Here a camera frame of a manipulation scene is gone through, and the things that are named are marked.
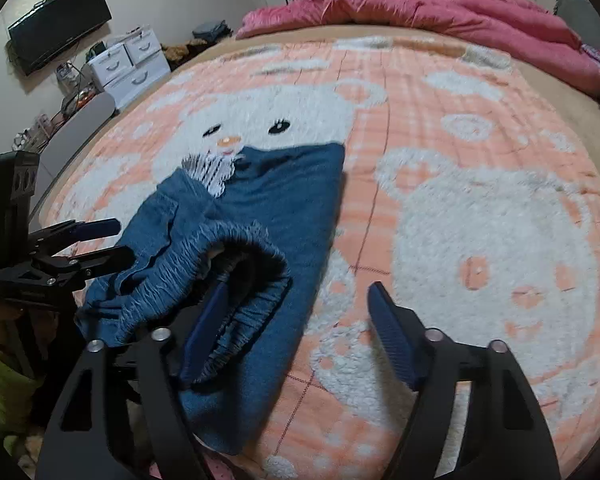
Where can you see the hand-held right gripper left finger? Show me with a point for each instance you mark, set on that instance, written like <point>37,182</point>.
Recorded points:
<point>205,340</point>

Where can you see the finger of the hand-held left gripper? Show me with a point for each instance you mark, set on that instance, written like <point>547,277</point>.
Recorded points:
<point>100,260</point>
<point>97,228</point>

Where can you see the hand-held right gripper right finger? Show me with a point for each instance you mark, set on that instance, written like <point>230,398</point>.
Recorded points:
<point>395,340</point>

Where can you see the blue denim pants lace hem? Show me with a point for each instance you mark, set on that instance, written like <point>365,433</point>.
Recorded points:
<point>300,220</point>

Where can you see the grey rounded board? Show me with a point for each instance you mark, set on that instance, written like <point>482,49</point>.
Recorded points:
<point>80,125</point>

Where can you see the peach bear printed blanket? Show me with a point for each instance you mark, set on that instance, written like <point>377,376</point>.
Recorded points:
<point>480,210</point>

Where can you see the white drawer unit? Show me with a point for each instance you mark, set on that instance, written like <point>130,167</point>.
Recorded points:
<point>125,65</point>

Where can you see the dark brown plush toys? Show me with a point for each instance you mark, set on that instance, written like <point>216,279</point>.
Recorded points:
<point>182,51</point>

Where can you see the stack of folded clothes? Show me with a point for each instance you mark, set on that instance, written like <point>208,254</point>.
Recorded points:
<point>211,30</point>

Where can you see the pink comforter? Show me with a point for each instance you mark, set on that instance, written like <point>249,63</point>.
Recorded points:
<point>380,10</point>

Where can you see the grey pillow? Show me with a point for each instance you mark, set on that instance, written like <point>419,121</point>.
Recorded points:
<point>590,15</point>

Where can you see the black wall television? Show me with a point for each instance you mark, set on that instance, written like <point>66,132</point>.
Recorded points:
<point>55,25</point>

